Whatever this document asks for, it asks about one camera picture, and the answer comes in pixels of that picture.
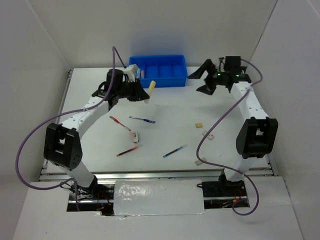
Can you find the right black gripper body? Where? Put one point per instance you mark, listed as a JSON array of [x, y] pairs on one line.
[[215, 78]]

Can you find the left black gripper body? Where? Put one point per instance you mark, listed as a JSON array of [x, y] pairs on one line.
[[130, 90]]

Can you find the red pen with clear cap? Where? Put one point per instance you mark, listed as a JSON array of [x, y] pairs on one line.
[[118, 122]]

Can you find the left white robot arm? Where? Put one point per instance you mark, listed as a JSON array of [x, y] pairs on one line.
[[62, 146]]

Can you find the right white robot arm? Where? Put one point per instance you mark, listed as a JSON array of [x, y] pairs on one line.
[[257, 135]]

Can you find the blue ballpoint pen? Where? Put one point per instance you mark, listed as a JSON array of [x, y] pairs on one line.
[[142, 119]]

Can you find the small tan eraser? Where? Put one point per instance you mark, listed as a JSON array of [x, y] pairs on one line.
[[198, 125]]

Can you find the blue divided plastic bin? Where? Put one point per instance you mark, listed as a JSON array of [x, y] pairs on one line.
[[168, 71]]

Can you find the pink white eraser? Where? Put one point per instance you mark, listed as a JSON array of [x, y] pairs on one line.
[[134, 136]]

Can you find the white red eraser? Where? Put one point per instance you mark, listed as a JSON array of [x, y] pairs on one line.
[[209, 136]]

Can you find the red refill pen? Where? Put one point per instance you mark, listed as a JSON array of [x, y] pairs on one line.
[[129, 150]]

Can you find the blue refill pen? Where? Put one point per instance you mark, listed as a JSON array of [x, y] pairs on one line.
[[175, 150]]

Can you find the grey white eraser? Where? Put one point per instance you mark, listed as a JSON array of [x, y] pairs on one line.
[[199, 162]]

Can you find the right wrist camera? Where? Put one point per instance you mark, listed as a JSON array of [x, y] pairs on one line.
[[221, 65]]

